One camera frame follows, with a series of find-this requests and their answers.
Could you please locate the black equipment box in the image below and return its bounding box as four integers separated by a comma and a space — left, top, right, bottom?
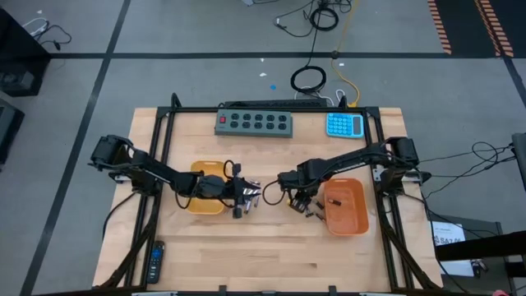
0, 98, 25, 165

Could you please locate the black cable bundle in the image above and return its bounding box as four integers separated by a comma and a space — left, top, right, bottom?
414, 141, 519, 201

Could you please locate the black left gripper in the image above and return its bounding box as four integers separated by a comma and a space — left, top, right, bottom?
201, 163, 262, 220

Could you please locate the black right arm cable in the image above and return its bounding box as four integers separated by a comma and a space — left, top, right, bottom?
261, 178, 288, 206

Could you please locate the orange plastic bin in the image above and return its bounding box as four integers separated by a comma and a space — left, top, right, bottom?
323, 177, 370, 238

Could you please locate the white adapter cable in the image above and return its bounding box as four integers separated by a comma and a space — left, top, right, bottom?
22, 16, 49, 36

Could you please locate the light blue calculator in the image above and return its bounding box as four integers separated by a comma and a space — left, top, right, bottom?
325, 112, 366, 139

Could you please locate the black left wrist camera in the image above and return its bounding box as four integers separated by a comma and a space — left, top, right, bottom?
226, 177, 246, 201

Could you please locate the yellow plastic bin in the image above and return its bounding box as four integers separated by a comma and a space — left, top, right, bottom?
187, 160, 232, 216

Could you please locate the yellow floor cable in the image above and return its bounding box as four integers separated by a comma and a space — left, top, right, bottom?
330, 0, 362, 109

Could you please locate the grey equipment case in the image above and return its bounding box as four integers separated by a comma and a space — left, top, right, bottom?
511, 132, 526, 193

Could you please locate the white paper label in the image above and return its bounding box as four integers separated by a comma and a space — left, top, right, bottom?
430, 220, 468, 247

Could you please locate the white floor cable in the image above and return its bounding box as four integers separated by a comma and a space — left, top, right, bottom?
293, 85, 347, 107

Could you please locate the black coiled floor cable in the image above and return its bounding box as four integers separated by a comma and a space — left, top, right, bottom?
308, 4, 340, 32
289, 64, 328, 94

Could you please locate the grey metal power strip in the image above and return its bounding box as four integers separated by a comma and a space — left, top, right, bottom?
214, 109, 294, 139

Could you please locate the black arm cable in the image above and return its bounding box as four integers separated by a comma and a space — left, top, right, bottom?
261, 178, 288, 206
174, 159, 243, 210

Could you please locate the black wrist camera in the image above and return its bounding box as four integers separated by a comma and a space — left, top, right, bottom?
287, 187, 314, 203
226, 177, 246, 201

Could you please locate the thin black floor cable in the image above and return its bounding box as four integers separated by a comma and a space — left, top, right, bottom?
31, 23, 73, 52

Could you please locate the black remote control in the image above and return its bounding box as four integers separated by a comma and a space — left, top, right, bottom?
145, 240, 166, 284

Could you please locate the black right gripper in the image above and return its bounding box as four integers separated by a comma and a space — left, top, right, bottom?
279, 169, 321, 215

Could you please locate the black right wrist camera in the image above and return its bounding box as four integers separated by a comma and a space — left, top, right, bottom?
287, 187, 314, 203

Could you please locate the black cabinet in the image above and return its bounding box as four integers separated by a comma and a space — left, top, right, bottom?
0, 7, 53, 98

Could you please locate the black plastic power strip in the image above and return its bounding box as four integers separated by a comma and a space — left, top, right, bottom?
224, 98, 329, 109

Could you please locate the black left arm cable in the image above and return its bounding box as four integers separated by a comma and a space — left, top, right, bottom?
174, 159, 243, 210

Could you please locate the black aluminium table frame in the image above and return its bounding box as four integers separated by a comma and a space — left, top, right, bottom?
98, 93, 443, 296

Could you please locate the black cart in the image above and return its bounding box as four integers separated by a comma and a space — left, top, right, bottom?
427, 212, 526, 296

